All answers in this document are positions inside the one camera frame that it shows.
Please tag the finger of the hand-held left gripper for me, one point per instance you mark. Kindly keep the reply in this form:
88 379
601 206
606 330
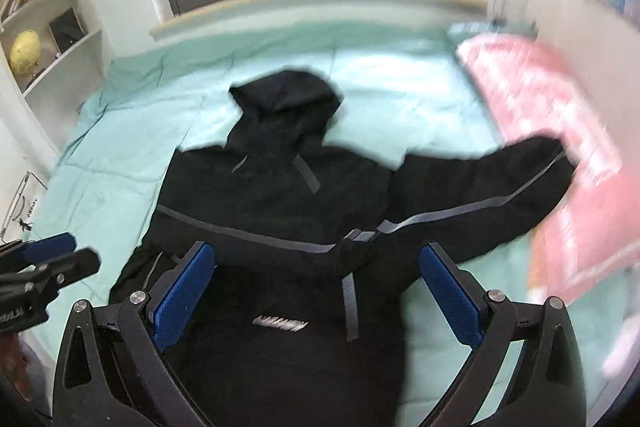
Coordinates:
50 248
75 266

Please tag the pink pillow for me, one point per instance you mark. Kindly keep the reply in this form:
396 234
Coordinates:
575 207

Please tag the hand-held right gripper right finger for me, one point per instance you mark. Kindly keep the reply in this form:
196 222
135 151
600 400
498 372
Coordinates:
450 302

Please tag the green pillow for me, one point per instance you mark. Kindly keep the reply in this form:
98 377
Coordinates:
475 28

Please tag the black picture frame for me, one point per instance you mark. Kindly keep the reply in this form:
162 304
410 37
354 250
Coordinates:
65 29

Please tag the green quilted blanket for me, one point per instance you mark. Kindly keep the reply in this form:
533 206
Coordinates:
400 107

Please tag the yellow globe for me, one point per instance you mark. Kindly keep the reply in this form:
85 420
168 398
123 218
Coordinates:
25 52

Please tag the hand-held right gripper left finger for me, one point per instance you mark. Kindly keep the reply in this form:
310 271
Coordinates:
182 292

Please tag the black hooded jacket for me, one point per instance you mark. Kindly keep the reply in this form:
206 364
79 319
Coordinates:
280 207

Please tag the wooden window ledge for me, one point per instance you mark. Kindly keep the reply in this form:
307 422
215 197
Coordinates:
300 5

